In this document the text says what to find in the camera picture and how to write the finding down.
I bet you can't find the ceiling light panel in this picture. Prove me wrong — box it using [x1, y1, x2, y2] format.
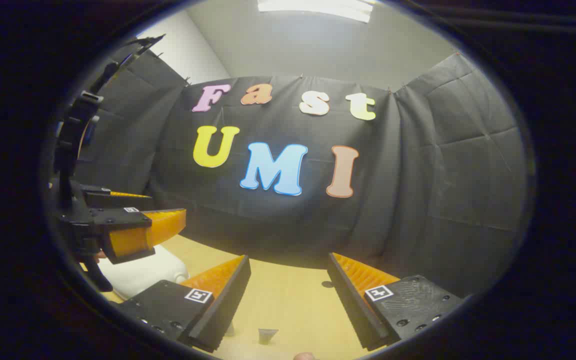
[257, 0, 375, 23]

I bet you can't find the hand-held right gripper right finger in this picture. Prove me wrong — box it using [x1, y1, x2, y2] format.
[327, 252, 465, 352]

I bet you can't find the white suitcase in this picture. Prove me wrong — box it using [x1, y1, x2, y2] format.
[95, 245, 190, 301]

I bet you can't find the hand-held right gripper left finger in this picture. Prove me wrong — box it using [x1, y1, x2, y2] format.
[115, 255, 252, 353]

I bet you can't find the black backdrop cloth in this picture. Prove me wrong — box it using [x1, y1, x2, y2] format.
[75, 37, 528, 298]

